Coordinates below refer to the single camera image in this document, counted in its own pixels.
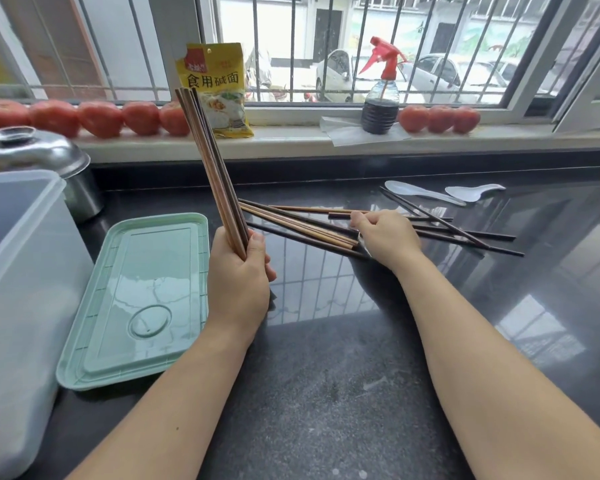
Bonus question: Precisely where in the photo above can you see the person's right hand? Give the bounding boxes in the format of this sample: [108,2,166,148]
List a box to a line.
[349,209,427,273]

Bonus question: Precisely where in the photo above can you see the open window sash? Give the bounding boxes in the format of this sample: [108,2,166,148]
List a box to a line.
[552,37,600,134]

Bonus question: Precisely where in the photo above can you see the white window frame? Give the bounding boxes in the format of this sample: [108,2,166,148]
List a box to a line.
[0,0,600,128]

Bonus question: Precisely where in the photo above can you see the light brown wooden chopstick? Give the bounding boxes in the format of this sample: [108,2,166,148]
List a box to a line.
[174,88,243,260]
[181,88,246,260]

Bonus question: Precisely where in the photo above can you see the metal window bars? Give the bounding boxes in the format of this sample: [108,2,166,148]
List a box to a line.
[70,0,576,103]

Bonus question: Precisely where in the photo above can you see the steel pot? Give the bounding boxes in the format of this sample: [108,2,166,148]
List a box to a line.
[61,166,105,224]

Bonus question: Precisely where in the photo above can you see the dark brown wooden chopstick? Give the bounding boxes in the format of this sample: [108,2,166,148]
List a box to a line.
[188,87,249,255]
[195,88,251,248]

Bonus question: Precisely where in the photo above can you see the pile of wooden chopsticks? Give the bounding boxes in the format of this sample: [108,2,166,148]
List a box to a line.
[238,186,526,261]

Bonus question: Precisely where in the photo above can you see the clear plastic sheet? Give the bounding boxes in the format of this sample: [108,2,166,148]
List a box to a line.
[319,116,412,147]

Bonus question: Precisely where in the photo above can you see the white parked car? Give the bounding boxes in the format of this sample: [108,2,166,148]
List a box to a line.
[490,58,556,97]
[399,53,509,104]
[313,48,381,104]

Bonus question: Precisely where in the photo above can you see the spray bottle with red nozzle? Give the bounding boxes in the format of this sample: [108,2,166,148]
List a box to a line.
[358,36,409,135]

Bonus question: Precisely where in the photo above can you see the white window sill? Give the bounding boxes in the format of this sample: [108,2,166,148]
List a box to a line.
[72,122,600,164]

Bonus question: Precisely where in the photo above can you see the yellow food powder packet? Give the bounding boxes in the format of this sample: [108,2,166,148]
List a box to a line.
[174,42,255,139]

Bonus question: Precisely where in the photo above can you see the green plastic box lid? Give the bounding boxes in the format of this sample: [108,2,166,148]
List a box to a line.
[56,213,211,392]

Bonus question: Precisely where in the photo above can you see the short white plastic spoon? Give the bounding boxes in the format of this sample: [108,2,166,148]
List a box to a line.
[444,183,507,203]

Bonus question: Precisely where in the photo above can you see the steel pot lid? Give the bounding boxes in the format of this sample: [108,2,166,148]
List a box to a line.
[0,126,91,179]

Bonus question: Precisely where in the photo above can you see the red tomato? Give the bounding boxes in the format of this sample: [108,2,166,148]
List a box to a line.
[122,101,162,136]
[397,105,430,134]
[158,100,191,137]
[28,99,81,138]
[427,105,456,134]
[0,100,31,130]
[452,106,482,135]
[77,101,125,139]

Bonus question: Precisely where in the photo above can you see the translucent plastic storage box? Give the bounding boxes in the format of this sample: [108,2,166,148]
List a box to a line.
[0,170,95,480]

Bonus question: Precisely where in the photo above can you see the long white plastic spoon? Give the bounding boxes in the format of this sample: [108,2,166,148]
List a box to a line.
[383,180,467,207]

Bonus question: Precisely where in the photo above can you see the person's right forearm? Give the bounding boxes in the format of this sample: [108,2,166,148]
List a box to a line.
[392,250,600,480]

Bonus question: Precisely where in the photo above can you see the person's left forearm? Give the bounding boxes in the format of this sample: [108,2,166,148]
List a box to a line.
[66,315,262,480]

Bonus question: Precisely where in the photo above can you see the person's left hand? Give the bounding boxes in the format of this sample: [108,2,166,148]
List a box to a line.
[207,227,277,341]

